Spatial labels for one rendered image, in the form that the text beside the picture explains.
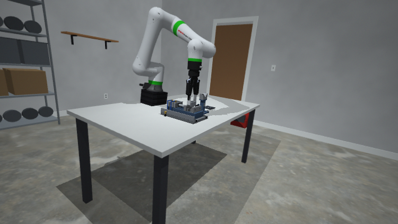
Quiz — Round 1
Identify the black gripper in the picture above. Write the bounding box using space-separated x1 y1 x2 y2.
186 70 200 105

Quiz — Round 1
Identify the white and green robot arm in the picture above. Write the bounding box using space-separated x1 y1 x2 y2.
132 7 216 92

